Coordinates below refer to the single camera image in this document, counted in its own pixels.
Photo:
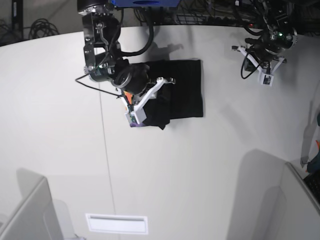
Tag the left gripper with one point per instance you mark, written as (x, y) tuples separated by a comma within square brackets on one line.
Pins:
[(262, 56)]

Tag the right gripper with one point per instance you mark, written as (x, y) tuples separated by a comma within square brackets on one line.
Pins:
[(134, 79)]

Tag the black T-shirt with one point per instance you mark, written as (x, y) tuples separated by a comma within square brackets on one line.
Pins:
[(174, 101)]

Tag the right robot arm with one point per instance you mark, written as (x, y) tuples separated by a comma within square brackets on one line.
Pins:
[(104, 59)]

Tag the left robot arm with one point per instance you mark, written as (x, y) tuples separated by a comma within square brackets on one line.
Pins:
[(275, 37)]

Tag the black power strip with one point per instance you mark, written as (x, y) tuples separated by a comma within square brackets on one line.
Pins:
[(227, 21)]

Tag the blue box with oval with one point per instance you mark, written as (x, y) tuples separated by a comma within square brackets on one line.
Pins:
[(145, 3)]

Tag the black keyboard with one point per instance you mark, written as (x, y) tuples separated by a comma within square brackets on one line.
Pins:
[(313, 183)]

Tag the white label plate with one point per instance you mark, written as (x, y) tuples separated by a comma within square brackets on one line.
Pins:
[(117, 224)]

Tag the white divider panel right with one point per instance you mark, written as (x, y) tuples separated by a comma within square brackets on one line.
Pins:
[(301, 220)]

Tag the white divider panel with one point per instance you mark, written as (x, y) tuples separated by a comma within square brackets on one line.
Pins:
[(34, 218), (301, 220)]

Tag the white divider panel left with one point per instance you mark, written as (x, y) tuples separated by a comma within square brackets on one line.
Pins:
[(34, 218)]

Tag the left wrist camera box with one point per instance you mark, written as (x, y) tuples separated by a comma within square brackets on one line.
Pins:
[(266, 79)]

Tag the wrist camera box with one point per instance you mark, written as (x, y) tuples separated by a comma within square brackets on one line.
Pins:
[(266, 79), (136, 117)]

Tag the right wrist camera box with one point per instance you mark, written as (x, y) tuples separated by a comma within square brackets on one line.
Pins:
[(136, 117)]

